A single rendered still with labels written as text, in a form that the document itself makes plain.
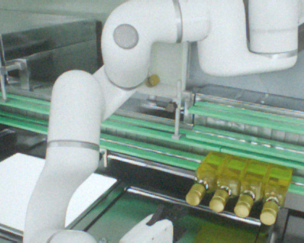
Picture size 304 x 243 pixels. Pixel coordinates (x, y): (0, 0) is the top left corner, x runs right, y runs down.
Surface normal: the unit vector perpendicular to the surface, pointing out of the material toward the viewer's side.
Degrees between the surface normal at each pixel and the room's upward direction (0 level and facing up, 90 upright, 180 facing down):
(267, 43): 7
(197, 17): 34
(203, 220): 90
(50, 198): 59
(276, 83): 0
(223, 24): 25
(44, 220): 71
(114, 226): 90
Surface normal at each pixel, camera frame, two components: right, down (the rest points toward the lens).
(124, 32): 0.30, -0.07
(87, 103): 0.66, -0.16
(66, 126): -0.01, -0.21
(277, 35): -0.04, 0.38
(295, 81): -0.35, 0.36
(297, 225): 0.06, -0.91
